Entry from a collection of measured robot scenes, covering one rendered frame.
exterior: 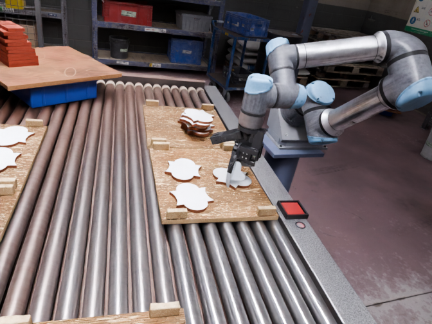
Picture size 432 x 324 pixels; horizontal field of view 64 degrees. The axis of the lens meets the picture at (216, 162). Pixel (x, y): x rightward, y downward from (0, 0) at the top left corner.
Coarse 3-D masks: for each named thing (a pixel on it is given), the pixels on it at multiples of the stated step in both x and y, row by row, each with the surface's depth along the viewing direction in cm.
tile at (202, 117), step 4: (184, 112) 141; (188, 112) 141; (192, 112) 142; (196, 112) 142; (200, 112) 143; (204, 112) 144; (184, 116) 139; (188, 116) 138; (192, 116) 138; (196, 116) 139; (200, 116) 139; (204, 116) 140; (208, 116) 141; (212, 116) 142; (192, 120) 136; (196, 120) 136; (200, 120) 136; (204, 120) 137; (208, 120) 137; (212, 120) 138
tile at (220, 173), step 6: (216, 168) 119; (222, 168) 120; (216, 174) 116; (222, 174) 117; (222, 180) 114; (234, 180) 115; (246, 180) 116; (234, 186) 111; (240, 186) 113; (246, 186) 113
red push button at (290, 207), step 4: (284, 204) 110; (288, 204) 111; (292, 204) 111; (296, 204) 111; (288, 208) 109; (292, 208) 109; (296, 208) 109; (300, 208) 110; (288, 212) 107; (292, 212) 107; (296, 212) 108; (300, 212) 108
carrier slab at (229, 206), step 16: (160, 160) 120; (192, 160) 124; (208, 160) 126; (224, 160) 128; (160, 176) 112; (208, 176) 116; (160, 192) 104; (208, 192) 108; (224, 192) 110; (240, 192) 111; (256, 192) 113; (160, 208) 98; (208, 208) 101; (224, 208) 102; (240, 208) 104
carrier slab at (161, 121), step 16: (144, 112) 154; (160, 112) 157; (176, 112) 160; (208, 112) 166; (160, 128) 143; (176, 128) 145; (224, 128) 153; (176, 144) 133; (192, 144) 135; (208, 144) 137
